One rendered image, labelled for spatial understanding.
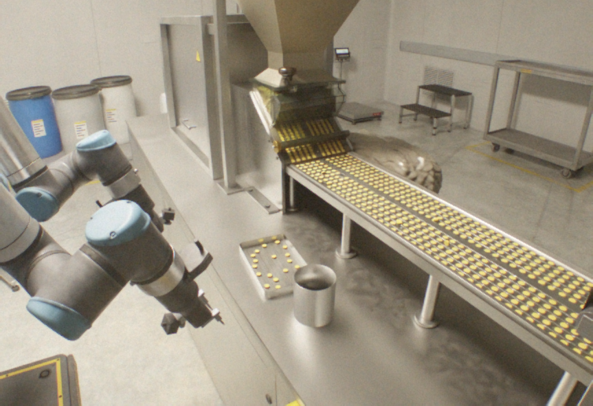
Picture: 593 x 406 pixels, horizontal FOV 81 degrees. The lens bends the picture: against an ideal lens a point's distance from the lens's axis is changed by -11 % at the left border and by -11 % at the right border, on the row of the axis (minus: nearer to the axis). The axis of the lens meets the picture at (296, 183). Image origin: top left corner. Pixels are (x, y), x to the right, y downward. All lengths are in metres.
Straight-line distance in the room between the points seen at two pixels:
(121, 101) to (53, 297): 3.44
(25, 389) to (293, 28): 1.35
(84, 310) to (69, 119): 3.14
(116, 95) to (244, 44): 2.75
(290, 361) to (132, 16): 4.20
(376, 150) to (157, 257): 0.72
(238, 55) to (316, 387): 0.99
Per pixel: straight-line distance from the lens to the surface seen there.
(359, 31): 5.83
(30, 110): 3.98
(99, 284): 0.61
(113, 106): 3.97
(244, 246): 0.98
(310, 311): 0.75
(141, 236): 0.61
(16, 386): 1.53
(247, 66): 1.32
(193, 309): 0.78
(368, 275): 0.91
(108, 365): 1.90
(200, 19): 1.26
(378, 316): 0.81
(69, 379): 1.47
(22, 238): 0.68
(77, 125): 3.67
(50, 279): 0.63
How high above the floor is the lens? 1.35
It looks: 25 degrees down
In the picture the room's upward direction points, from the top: straight up
